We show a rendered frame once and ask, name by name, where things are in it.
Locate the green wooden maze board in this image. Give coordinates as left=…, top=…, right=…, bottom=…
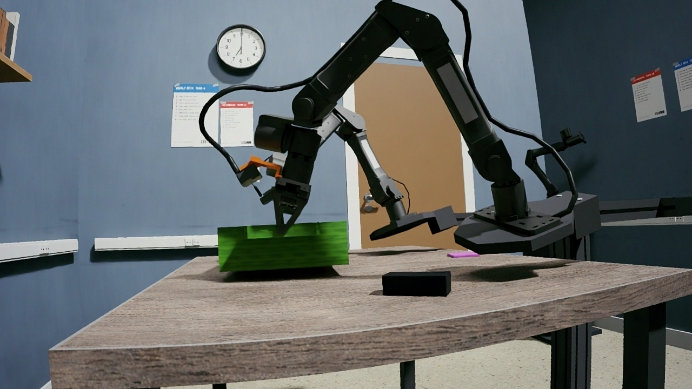
left=217, top=221, right=349, bottom=272

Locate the pink flat board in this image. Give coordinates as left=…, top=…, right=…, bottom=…
left=447, top=252, right=480, bottom=258

